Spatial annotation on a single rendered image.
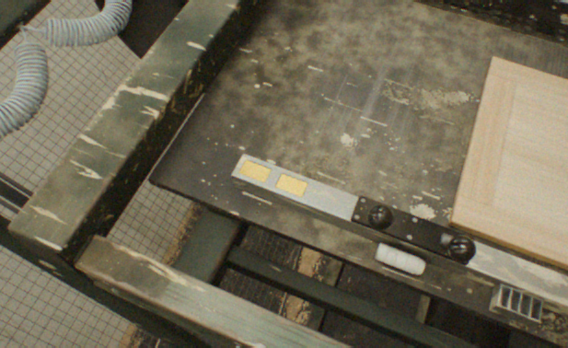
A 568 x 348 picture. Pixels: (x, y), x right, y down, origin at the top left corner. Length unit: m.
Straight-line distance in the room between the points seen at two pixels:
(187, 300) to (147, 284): 0.07
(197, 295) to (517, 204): 0.58
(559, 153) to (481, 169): 0.17
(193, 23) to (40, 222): 0.48
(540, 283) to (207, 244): 0.56
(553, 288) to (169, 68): 0.75
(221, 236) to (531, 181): 0.58
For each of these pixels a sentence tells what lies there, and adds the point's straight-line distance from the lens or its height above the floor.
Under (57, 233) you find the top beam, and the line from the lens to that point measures 0.76.
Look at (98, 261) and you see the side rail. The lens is 0.77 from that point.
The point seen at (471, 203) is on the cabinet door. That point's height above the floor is 1.31.
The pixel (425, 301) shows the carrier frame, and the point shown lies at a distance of 2.36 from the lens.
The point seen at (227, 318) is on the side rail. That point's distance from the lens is 0.71.
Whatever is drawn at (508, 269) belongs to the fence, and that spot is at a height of 1.26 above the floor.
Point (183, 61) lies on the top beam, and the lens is 0.90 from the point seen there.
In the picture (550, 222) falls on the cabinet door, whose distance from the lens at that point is 0.94.
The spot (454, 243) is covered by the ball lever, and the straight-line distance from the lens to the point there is 0.68.
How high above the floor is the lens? 1.91
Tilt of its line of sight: 24 degrees down
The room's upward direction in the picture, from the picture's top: 49 degrees counter-clockwise
